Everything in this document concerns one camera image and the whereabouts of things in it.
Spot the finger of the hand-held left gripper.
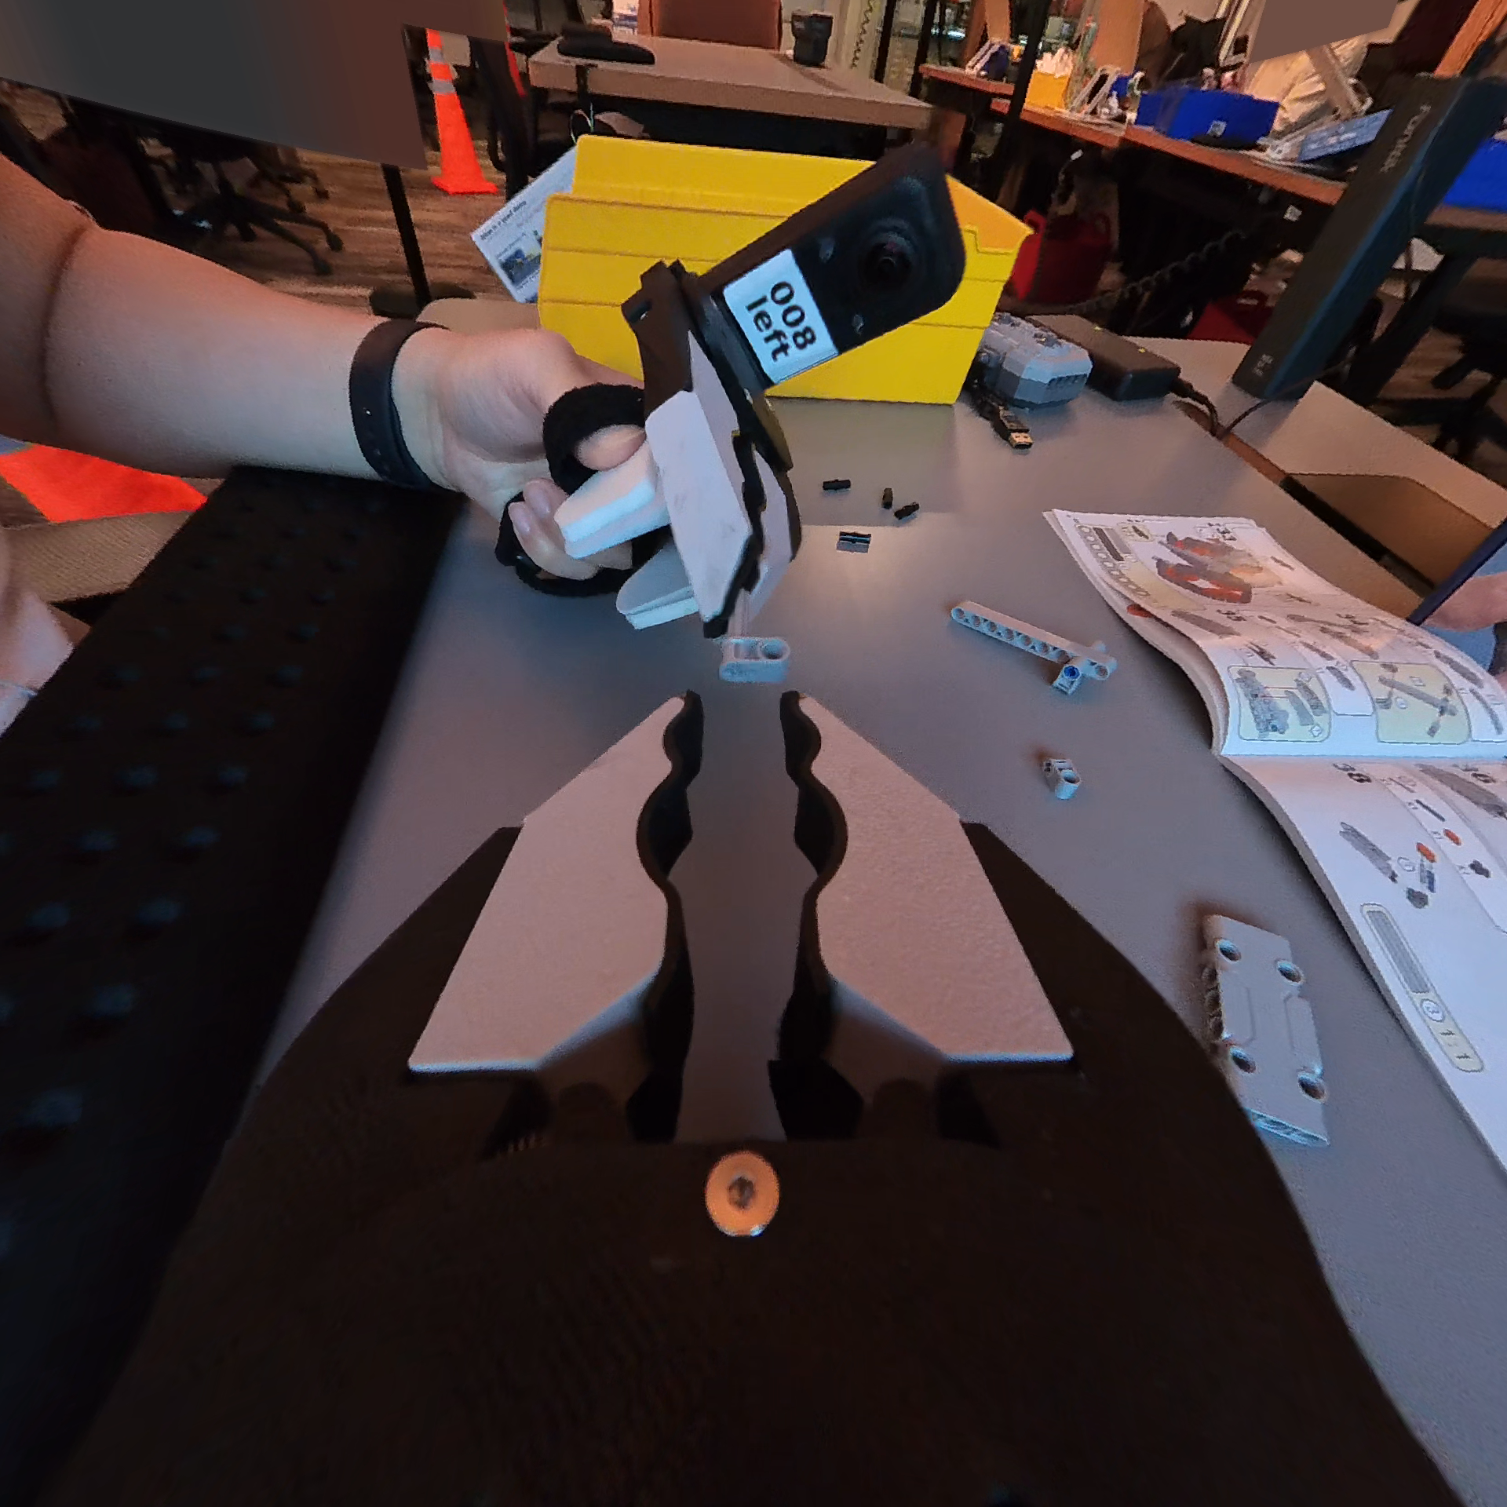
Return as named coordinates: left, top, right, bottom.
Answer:
left=716, top=394, right=807, bottom=640
left=648, top=353, right=761, bottom=640

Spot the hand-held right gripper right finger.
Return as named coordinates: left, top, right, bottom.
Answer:
left=772, top=692, right=1077, bottom=1141

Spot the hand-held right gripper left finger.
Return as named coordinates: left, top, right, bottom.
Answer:
left=407, top=692, right=705, bottom=1141

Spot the grey beam assembly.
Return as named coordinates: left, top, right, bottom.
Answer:
left=949, top=601, right=1118, bottom=696

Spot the person's left forearm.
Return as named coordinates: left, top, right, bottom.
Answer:
left=0, top=152, right=389, bottom=484

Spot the grey desk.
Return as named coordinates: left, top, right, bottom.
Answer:
left=253, top=299, right=1507, bottom=1507

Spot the person's left hand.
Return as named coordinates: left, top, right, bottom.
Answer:
left=429, top=330, right=655, bottom=585

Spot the red bag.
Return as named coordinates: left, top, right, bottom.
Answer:
left=1017, top=211, right=1114, bottom=308

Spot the grey battery box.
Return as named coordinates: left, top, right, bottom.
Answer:
left=971, top=312, right=1096, bottom=409

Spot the yellow storage bin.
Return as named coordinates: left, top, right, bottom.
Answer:
left=538, top=132, right=1033, bottom=407

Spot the black power adapter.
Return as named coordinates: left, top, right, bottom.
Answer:
left=1030, top=312, right=1182, bottom=402

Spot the blue storage bin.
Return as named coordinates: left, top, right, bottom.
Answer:
left=1136, top=88, right=1281, bottom=149

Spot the printed leaflet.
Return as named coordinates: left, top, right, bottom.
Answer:
left=470, top=152, right=581, bottom=301

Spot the black wristband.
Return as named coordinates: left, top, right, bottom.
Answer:
left=348, top=317, right=447, bottom=489

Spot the grey panel plate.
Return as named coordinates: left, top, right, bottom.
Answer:
left=1200, top=911, right=1331, bottom=1146

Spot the open instruction booklet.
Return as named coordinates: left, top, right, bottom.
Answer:
left=1044, top=507, right=1507, bottom=1191

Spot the orange traffic cone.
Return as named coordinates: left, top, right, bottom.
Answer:
left=424, top=28, right=502, bottom=195

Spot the black monitor stand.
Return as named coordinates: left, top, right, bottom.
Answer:
left=1231, top=70, right=1507, bottom=402

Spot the black office chair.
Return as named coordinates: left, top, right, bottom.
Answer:
left=153, top=141, right=343, bottom=278

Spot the robot kit box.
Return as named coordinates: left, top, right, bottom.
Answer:
left=1407, top=547, right=1507, bottom=696

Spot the black usb cable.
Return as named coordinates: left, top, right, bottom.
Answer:
left=967, top=389, right=1041, bottom=452

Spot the black adapter cable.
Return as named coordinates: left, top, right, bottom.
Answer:
left=1172, top=376, right=1297, bottom=443

